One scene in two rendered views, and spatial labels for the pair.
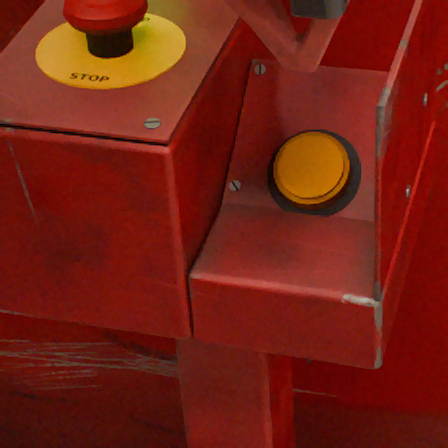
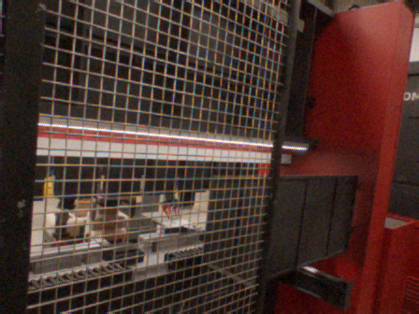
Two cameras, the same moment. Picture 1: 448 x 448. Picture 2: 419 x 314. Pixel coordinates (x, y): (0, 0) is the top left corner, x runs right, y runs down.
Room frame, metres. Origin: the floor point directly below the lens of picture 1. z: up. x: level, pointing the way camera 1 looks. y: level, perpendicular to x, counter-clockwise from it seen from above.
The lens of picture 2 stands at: (2.02, -1.00, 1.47)
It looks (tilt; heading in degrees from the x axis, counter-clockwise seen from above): 5 degrees down; 125
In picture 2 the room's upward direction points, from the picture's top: 6 degrees clockwise
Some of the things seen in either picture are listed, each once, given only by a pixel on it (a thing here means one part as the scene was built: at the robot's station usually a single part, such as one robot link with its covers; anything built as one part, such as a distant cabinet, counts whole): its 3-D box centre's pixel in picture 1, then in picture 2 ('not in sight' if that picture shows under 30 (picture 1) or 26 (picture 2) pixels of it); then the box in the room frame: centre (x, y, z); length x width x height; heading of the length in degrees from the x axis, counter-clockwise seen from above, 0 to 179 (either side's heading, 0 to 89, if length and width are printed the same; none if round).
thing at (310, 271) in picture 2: not in sight; (290, 269); (1.44, 0.71, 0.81); 0.64 x 0.08 x 0.14; 168
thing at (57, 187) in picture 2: not in sight; (76, 176); (0.85, -0.21, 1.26); 0.15 x 0.09 x 0.17; 78
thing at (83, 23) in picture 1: (108, 27); not in sight; (0.53, 0.07, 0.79); 0.04 x 0.04 x 0.04
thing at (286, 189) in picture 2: not in sight; (297, 223); (1.52, 0.47, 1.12); 1.13 x 0.02 x 0.44; 78
